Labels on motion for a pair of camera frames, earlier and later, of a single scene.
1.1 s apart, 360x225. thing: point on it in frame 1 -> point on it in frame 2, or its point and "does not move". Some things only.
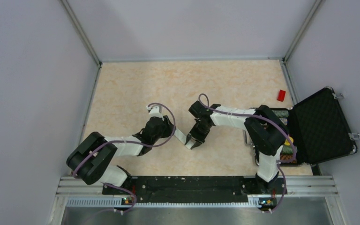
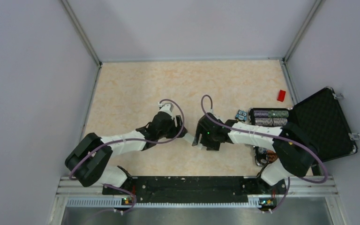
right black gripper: [194, 136] -> [214, 146]
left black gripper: [168, 126] -> [176, 130]
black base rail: [198, 189] does not move
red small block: [281, 95] does not move
